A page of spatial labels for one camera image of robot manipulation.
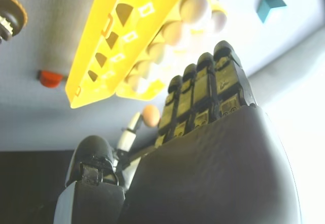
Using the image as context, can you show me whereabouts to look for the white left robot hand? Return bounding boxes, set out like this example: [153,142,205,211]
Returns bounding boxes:
[54,40,302,224]

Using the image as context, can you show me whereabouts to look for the tan brown toy egg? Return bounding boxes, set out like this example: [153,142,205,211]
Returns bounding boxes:
[142,105,160,127]

